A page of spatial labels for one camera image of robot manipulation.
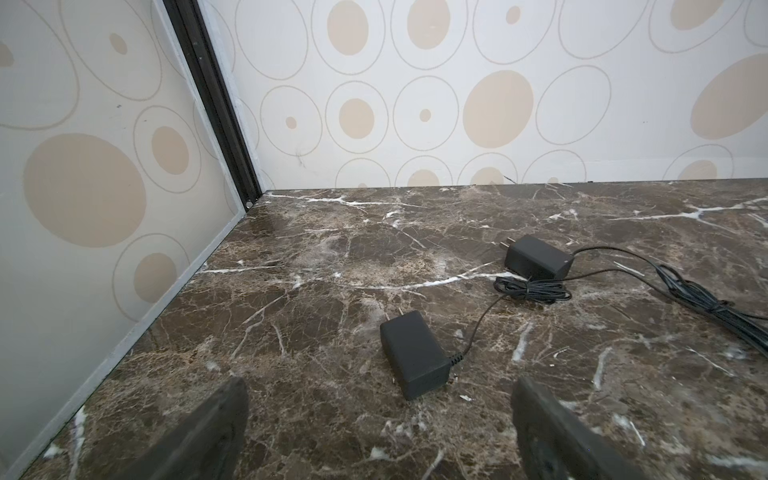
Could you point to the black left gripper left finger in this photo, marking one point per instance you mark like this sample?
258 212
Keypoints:
206 444

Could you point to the black power adapter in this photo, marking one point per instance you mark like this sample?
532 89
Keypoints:
419 363
535 259

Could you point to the black vertical frame post left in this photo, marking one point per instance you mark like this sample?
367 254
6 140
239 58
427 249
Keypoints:
187 20

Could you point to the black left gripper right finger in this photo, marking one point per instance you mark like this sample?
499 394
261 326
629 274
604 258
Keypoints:
554 444

